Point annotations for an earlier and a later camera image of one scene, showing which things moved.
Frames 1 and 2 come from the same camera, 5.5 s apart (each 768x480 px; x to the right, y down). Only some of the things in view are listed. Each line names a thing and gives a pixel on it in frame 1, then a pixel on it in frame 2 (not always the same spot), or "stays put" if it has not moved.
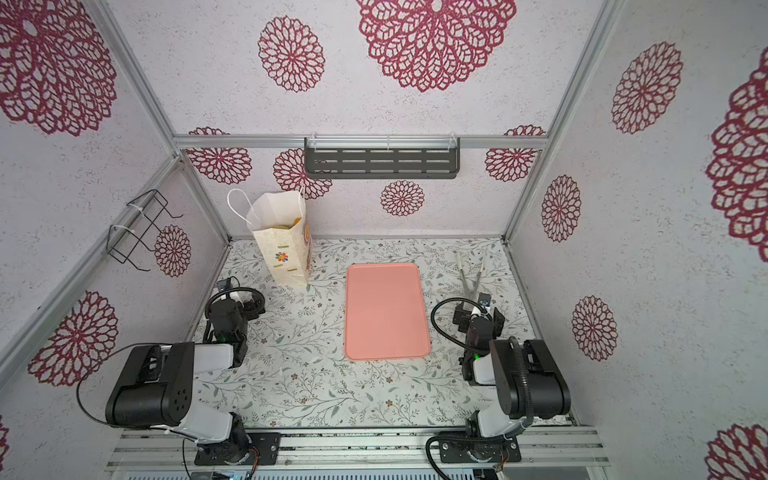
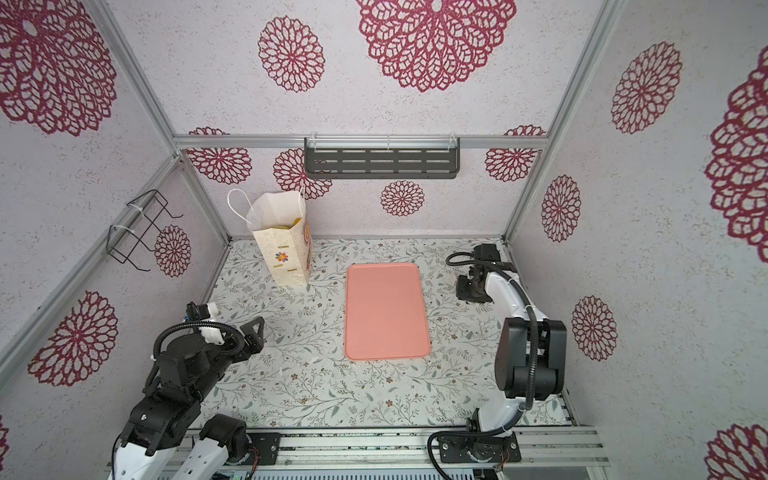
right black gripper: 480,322 -> 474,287
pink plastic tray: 386,311 stays put
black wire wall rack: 139,222 stays put
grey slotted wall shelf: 382,157 stays put
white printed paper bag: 279,222 stays put
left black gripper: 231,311 -> 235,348
